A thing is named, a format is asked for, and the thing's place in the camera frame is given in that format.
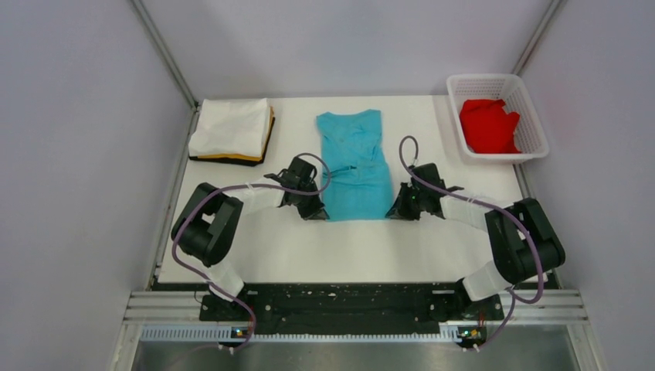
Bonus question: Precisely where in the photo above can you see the teal t shirt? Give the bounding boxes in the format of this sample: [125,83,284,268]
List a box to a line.
[316,109,394,222]

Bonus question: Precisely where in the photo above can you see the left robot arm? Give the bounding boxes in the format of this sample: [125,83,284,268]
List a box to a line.
[171,154,329,320]

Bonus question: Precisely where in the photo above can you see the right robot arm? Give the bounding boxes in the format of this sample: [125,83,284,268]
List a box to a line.
[386,163,566,318]

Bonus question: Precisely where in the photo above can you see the red t shirt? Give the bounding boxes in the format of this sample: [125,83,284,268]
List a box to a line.
[459,99,521,155]

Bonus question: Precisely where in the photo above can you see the folded white t shirt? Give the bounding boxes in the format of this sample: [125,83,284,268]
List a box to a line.
[188,98,273,158]

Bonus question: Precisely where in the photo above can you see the white plastic basket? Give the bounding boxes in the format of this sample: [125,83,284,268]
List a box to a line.
[446,73,549,165]

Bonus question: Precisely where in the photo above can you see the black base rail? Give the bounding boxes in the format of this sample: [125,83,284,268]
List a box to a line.
[199,283,504,335]

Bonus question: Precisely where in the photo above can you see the white slotted cable duct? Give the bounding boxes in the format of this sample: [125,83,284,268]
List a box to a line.
[141,325,482,344]

